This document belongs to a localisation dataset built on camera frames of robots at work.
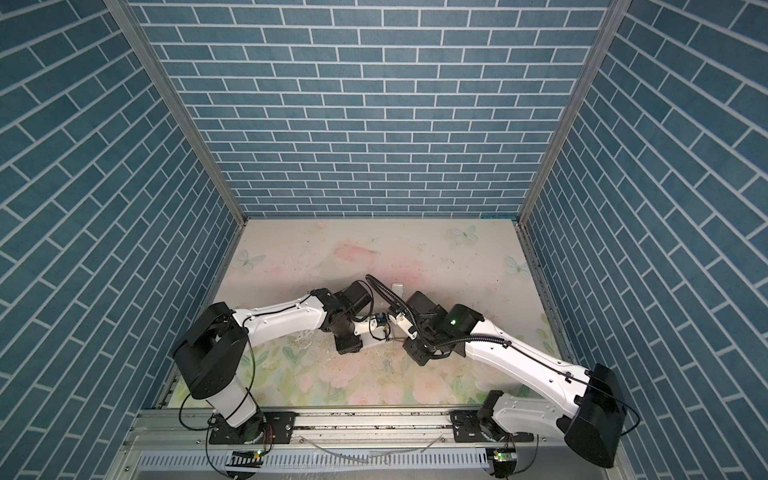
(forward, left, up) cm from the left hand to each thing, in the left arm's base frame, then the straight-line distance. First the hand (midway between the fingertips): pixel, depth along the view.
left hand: (356, 339), depth 87 cm
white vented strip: (-28, +8, -6) cm, 30 cm away
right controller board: (-29, -39, -5) cm, 49 cm away
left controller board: (-28, +25, -5) cm, 38 cm away
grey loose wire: (-28, -6, -2) cm, 28 cm away
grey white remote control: (-3, -5, +11) cm, 13 cm away
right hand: (-5, -15, +11) cm, 19 cm away
